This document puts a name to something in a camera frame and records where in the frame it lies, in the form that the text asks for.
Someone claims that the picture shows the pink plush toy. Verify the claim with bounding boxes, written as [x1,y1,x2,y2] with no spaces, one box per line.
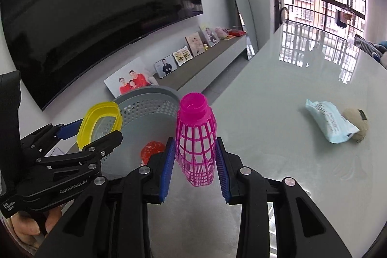
[215,27,228,39]

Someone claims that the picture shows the large black television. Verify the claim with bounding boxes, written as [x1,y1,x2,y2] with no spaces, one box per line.
[1,0,203,109]

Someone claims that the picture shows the grey perforated trash basket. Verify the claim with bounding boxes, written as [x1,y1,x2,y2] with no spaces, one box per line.
[101,86,180,180]

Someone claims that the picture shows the grey TV console shelf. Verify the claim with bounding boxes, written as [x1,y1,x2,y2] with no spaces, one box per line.
[66,34,247,153]

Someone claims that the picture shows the yellow plastic lid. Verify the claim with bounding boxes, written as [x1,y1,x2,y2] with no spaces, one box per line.
[77,102,123,150]

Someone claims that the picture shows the red plastic bag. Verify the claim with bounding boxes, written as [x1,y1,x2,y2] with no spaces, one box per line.
[140,141,165,165]

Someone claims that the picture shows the beige fluffy pouch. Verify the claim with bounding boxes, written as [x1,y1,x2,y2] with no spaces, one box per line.
[342,108,369,143]

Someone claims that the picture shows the baby photo canvas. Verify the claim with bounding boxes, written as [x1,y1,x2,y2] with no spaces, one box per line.
[185,32,205,57]

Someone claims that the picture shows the scalloped frame photo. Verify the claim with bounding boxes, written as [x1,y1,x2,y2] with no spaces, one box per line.
[172,46,193,67]

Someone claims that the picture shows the family photo red clothes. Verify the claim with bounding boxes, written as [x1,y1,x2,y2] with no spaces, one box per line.
[104,58,158,97]

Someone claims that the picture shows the person left hand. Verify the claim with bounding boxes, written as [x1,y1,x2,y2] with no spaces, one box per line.
[8,206,62,249]

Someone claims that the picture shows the child photo frame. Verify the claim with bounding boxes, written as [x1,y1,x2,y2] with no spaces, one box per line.
[200,24,220,47]

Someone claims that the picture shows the pink plastic mesh cage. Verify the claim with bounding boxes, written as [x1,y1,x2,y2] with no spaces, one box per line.
[175,92,217,187]

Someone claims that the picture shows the light blue wipes packet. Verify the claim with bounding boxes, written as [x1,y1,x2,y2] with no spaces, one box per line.
[305,100,360,144]

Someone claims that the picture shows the small portrait photo dark suit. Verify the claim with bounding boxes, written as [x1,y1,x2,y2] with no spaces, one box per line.
[154,55,178,79]

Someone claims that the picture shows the red packet on shelf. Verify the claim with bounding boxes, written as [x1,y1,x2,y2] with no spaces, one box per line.
[227,29,247,37]

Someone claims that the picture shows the tall leaning mirror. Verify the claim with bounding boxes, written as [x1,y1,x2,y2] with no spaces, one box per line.
[235,0,258,60]

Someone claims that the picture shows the grey sectional sofa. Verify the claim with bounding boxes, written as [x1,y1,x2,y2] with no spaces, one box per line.
[380,52,387,69]

